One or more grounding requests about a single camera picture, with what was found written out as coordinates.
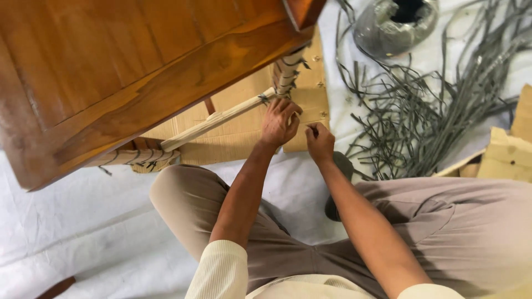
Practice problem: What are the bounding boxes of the beige trousers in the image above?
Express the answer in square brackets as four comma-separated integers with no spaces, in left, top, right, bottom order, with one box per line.
[149,164,532,299]

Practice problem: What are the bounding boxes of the paper-wrapped table leg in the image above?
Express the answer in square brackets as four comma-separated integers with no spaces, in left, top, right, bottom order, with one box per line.
[85,148,182,175]
[272,47,310,99]

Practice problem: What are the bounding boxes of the brown wooden table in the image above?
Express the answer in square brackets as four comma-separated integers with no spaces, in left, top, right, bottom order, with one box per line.
[0,0,328,192]

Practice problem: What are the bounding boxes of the plastic-wrapped grey strap roll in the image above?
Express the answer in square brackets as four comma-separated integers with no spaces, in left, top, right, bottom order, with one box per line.
[353,0,440,59]

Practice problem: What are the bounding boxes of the heap of grey straps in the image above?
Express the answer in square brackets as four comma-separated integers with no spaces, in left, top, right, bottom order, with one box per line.
[335,0,532,182]

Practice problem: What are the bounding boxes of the dark brown wooden piece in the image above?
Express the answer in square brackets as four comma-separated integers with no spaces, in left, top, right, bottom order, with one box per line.
[35,276,77,299]

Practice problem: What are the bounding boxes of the dark grey shoe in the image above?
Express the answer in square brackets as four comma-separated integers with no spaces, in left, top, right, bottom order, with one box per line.
[324,151,355,222]

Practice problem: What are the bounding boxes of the light wooden crossbar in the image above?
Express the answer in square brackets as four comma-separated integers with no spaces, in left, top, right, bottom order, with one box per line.
[160,87,277,153]

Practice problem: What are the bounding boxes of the person's left hand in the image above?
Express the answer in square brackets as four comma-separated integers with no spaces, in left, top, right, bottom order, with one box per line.
[260,97,304,148]

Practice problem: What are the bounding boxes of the thin cardboard strip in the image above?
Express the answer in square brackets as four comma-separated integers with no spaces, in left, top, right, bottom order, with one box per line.
[432,149,487,178]

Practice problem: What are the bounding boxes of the white floor sheet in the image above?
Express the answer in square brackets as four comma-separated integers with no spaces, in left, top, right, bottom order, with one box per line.
[0,0,532,299]

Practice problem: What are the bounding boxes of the cream ribbed shirt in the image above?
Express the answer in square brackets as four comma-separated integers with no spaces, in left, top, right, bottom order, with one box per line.
[185,239,532,299]

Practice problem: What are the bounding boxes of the brown cardboard sheet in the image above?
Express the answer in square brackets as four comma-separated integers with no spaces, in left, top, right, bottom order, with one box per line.
[140,25,331,166]

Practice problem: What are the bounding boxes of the person's right hand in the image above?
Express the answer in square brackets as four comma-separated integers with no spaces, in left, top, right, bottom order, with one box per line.
[305,122,336,165]

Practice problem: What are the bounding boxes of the large torn cardboard piece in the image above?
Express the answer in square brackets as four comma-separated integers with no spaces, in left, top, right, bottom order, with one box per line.
[477,127,532,184]

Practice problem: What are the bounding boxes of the narrow cardboard piece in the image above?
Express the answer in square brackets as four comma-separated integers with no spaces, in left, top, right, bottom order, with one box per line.
[510,83,532,144]

